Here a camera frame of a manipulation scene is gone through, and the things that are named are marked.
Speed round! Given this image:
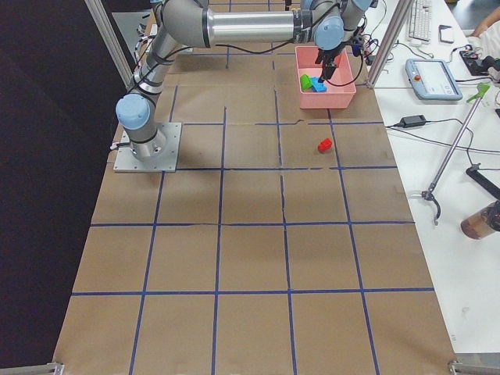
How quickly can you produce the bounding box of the red toy block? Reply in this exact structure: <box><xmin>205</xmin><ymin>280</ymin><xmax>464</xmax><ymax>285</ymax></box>
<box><xmin>317</xmin><ymin>138</ymin><xmax>333</xmax><ymax>153</ymax></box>

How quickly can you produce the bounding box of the black power adapter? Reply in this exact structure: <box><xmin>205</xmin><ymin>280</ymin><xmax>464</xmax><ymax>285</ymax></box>
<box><xmin>399</xmin><ymin>115</ymin><xmax>427</xmax><ymax>128</ymax></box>

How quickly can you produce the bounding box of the green toy block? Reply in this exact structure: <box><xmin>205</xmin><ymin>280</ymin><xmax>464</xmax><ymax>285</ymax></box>
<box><xmin>299</xmin><ymin>74</ymin><xmax>313</xmax><ymax>91</ymax></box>

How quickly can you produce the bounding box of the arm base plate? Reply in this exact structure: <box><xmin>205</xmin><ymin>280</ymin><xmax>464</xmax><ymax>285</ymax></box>
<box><xmin>113</xmin><ymin>123</ymin><xmax>182</xmax><ymax>173</ymax></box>

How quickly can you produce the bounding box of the aluminium frame post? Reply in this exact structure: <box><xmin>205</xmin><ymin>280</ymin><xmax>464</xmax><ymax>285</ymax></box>
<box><xmin>366</xmin><ymin>0</ymin><xmax>413</xmax><ymax>88</ymax></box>

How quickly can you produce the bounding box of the pink plastic box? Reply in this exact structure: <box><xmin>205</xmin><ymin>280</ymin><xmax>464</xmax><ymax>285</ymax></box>
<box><xmin>295</xmin><ymin>46</ymin><xmax>356</xmax><ymax>109</ymax></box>

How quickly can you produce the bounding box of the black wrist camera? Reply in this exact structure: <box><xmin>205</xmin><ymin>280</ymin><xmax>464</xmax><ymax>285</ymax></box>
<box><xmin>349</xmin><ymin>36</ymin><xmax>365</xmax><ymax>57</ymax></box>

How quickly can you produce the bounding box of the brown bottle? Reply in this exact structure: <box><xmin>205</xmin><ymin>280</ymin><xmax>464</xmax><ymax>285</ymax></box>
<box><xmin>461</xmin><ymin>201</ymin><xmax>499</xmax><ymax>240</ymax></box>

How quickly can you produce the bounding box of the blue toy block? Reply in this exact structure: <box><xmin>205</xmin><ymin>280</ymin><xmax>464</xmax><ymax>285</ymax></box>
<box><xmin>309</xmin><ymin>77</ymin><xmax>327</xmax><ymax>93</ymax></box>

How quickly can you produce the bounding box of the black smartphone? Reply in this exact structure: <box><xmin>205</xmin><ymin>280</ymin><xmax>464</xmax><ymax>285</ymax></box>
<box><xmin>438</xmin><ymin>25</ymin><xmax>455</xmax><ymax>44</ymax></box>

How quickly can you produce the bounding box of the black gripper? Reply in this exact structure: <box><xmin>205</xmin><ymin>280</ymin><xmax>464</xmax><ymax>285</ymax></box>
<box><xmin>315</xmin><ymin>42</ymin><xmax>345</xmax><ymax>80</ymax></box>

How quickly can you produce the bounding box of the white keyboard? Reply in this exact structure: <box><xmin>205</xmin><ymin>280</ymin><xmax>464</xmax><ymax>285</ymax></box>
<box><xmin>406</xmin><ymin>0</ymin><xmax>432</xmax><ymax>43</ymax></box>

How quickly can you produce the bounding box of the left teach pendant tablet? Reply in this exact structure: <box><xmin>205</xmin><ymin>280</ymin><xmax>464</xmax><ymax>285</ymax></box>
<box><xmin>405</xmin><ymin>59</ymin><xmax>463</xmax><ymax>102</ymax></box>

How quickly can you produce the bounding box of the green handled reach grabber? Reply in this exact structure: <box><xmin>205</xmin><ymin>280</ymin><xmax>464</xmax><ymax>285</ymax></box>
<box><xmin>420</xmin><ymin>83</ymin><xmax>491</xmax><ymax>226</ymax></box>

